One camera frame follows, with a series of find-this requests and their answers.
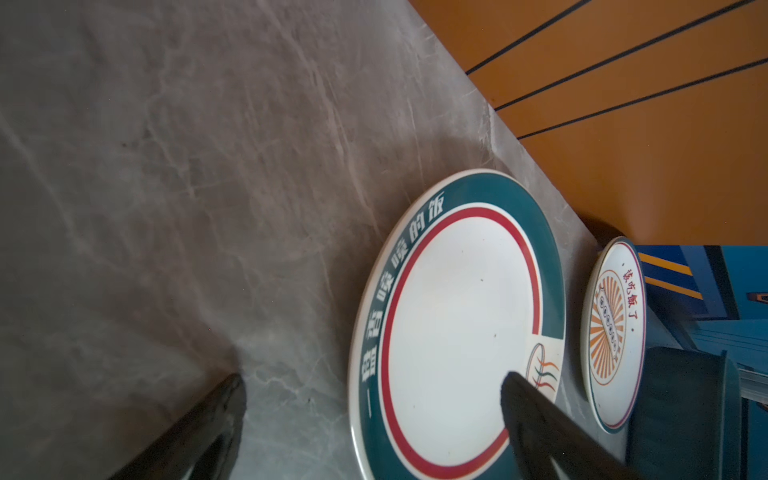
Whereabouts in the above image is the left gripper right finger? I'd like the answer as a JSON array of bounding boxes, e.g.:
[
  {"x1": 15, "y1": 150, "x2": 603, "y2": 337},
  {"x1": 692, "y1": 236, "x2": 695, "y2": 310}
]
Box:
[{"x1": 500, "y1": 372, "x2": 638, "y2": 479}]

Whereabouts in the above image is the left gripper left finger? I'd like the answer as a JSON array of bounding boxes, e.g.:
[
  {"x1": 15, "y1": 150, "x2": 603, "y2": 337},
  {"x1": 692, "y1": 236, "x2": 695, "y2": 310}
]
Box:
[{"x1": 112, "y1": 373, "x2": 247, "y2": 479}]

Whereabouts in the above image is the white orange sunburst plate back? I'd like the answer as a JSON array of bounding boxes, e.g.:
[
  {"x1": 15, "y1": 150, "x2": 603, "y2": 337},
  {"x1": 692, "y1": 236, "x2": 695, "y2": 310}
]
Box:
[{"x1": 580, "y1": 236, "x2": 647, "y2": 434}]

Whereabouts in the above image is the white plate dark green rim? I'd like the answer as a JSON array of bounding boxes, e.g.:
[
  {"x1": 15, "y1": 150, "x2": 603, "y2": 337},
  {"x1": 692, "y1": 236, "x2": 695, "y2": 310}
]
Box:
[{"x1": 348, "y1": 169, "x2": 566, "y2": 479}]

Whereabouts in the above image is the teal plastic bin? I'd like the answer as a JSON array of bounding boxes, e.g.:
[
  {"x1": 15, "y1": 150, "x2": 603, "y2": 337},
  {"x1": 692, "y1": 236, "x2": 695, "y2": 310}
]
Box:
[{"x1": 626, "y1": 347, "x2": 742, "y2": 479}]

